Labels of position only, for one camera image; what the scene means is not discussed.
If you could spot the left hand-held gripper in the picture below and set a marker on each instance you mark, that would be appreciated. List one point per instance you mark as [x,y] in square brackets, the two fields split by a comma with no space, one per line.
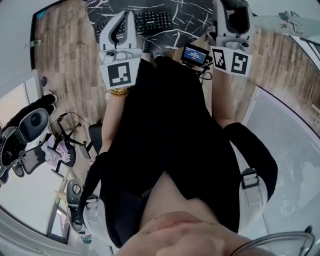
[120,73]

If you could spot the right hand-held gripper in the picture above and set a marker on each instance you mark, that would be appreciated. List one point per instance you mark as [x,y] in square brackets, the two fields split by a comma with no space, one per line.
[231,61]

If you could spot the black keyboard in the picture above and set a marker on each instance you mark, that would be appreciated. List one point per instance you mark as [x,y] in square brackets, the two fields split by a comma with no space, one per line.
[152,21]

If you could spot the person's right forearm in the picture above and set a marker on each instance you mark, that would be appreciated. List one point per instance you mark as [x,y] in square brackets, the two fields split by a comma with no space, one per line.
[223,100]

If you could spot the person's left forearm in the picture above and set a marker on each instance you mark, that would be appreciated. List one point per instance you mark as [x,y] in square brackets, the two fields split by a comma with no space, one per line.
[112,120]

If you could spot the small black screen device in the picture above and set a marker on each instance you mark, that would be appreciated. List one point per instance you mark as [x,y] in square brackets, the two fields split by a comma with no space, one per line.
[195,55]

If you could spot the green bottle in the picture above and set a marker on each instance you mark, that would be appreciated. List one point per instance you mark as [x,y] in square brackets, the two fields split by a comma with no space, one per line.
[35,43]

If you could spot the dark blue floor object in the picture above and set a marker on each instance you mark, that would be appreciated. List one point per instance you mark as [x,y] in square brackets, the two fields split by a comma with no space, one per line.
[43,81]

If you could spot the person's black clothing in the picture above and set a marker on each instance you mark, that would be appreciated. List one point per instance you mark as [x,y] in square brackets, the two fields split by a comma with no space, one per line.
[165,125]

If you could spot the black mesh office chair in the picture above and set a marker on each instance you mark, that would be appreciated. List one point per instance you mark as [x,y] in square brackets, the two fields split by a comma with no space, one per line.
[96,137]

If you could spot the black padded headset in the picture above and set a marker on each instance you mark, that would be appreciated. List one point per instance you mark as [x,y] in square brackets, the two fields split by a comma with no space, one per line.
[33,123]

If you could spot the black swivel chair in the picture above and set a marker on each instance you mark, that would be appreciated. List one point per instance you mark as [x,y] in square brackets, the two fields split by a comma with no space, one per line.
[70,152]

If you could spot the pink and white clothes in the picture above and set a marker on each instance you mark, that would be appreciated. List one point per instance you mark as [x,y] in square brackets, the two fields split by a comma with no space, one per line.
[57,152]

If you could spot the person's face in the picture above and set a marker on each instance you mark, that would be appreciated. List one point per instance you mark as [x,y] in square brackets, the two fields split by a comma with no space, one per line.
[180,232]

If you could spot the clear-rimmed glasses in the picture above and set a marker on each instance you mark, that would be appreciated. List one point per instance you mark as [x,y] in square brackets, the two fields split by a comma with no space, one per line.
[275,237]

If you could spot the grey metal bracket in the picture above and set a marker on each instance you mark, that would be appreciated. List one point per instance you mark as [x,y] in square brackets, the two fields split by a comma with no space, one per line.
[291,22]

